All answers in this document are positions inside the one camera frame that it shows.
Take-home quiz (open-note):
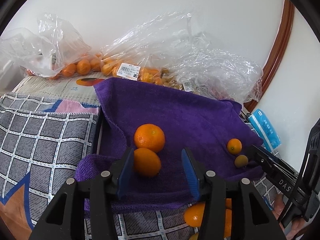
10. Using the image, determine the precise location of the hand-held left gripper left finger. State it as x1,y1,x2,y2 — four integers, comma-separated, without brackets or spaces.
29,147,135,240

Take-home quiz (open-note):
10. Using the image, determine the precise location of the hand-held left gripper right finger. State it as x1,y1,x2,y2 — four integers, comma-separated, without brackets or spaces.
181,148,287,240

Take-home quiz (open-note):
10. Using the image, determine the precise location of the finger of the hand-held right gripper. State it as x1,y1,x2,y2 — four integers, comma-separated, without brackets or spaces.
257,146,300,177
250,145,278,178

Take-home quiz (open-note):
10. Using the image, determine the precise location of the large orange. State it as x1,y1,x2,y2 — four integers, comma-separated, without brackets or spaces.
132,147,162,178

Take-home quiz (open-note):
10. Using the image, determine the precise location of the small orange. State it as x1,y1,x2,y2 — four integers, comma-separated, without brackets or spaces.
227,138,243,155

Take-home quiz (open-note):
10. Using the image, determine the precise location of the large round mandarin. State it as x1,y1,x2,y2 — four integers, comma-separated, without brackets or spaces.
134,123,166,153

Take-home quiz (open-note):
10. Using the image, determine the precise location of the pile of small yellow fruits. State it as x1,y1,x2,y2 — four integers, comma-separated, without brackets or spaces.
161,69,193,92

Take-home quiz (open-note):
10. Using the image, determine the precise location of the person's right hand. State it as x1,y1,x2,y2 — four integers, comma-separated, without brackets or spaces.
271,194,310,240

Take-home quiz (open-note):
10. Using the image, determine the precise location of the blue tissue pack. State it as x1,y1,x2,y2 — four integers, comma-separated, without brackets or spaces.
249,108,282,152

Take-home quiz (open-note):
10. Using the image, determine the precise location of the purple towel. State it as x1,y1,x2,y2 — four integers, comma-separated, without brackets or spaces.
75,77,265,214

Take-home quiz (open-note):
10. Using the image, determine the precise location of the grey checked star blanket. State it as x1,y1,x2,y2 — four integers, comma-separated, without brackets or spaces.
0,92,278,240

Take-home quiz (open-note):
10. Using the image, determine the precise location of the crinkled clear plastic bag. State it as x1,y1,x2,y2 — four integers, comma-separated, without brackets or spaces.
175,47,264,103

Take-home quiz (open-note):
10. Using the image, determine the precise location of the pile of bagged oranges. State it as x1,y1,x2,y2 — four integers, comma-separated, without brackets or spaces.
101,57,165,85
26,54,102,79

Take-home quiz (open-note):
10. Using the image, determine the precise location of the fruit print mat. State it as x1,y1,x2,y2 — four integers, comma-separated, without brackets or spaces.
11,74,105,105

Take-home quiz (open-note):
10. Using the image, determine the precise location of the white plastic bag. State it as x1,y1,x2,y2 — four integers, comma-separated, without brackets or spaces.
0,29,59,78

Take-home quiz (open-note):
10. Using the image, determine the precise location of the black cable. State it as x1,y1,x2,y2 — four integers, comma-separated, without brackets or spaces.
239,106,253,125

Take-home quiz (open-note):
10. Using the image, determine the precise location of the brown wooden door frame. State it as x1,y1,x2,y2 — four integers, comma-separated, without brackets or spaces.
244,0,295,109

